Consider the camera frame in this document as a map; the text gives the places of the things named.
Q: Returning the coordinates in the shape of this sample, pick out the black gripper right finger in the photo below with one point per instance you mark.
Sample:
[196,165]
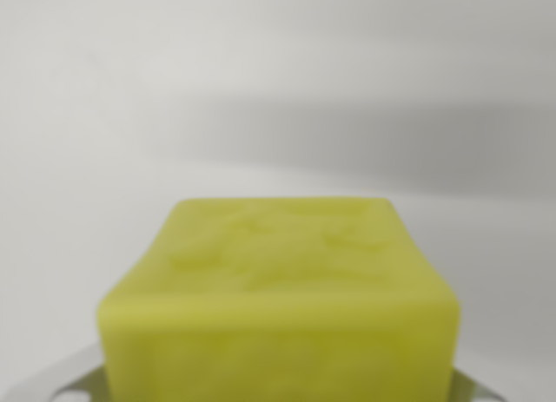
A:
[469,389]

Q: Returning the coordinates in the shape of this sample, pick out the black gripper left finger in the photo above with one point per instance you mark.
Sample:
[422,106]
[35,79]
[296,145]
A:
[87,382]

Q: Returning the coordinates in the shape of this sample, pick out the yellow translucent cube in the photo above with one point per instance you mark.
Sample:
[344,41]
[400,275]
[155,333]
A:
[278,315]

